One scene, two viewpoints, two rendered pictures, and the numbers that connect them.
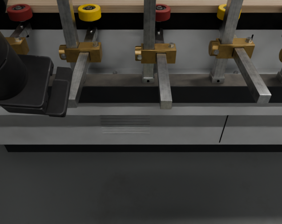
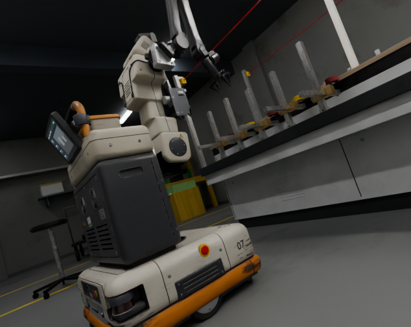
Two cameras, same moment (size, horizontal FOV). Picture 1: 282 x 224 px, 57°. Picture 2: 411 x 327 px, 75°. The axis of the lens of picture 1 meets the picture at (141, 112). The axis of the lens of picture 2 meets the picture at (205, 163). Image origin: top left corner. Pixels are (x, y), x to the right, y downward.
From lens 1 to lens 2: 174 cm
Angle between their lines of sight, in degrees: 68
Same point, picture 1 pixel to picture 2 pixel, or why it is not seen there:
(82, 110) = (247, 167)
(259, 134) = (391, 179)
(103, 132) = (279, 200)
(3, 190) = not seen: hidden behind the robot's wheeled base
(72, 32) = (234, 128)
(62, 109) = not seen: hidden behind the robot
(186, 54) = not seen: hidden behind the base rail
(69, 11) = (232, 121)
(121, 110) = (261, 161)
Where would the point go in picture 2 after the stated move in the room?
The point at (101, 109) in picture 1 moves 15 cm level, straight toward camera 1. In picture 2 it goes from (253, 164) to (244, 167)
